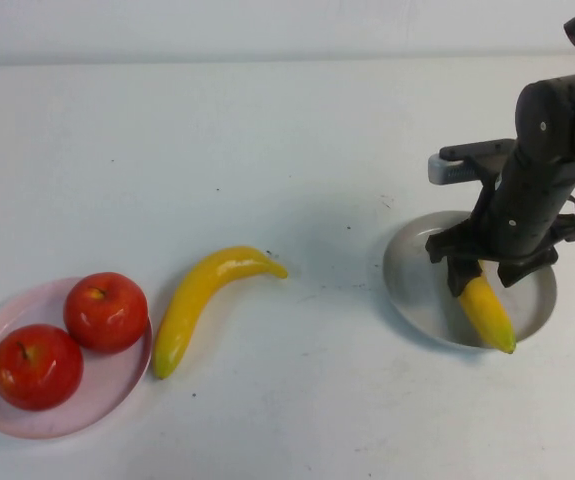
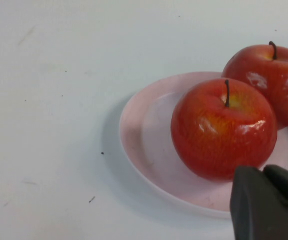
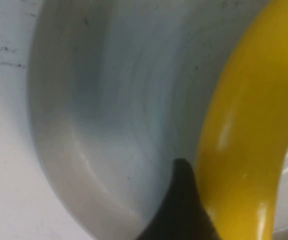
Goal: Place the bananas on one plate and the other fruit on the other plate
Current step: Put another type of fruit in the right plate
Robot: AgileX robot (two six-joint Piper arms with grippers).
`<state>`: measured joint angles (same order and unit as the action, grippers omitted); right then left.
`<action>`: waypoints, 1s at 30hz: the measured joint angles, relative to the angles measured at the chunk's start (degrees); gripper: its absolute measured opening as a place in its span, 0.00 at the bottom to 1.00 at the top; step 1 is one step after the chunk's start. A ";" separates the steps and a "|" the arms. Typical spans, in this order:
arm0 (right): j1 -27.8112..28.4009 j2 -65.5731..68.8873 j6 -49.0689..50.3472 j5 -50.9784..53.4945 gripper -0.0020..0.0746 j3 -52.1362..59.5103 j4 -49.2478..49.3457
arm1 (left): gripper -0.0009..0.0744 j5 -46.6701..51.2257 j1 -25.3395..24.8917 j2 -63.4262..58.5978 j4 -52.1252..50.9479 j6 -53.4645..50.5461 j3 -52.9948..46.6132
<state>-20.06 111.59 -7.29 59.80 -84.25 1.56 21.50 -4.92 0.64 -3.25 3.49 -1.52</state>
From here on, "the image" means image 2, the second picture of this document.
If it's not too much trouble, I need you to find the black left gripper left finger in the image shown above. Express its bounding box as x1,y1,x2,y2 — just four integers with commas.
229,164,288,240

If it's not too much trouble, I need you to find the red apple with dark stem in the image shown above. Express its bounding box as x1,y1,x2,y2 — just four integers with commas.
221,41,288,131
170,77,278,181

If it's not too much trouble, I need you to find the pink round plate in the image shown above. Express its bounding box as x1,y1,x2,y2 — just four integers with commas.
118,71,288,220

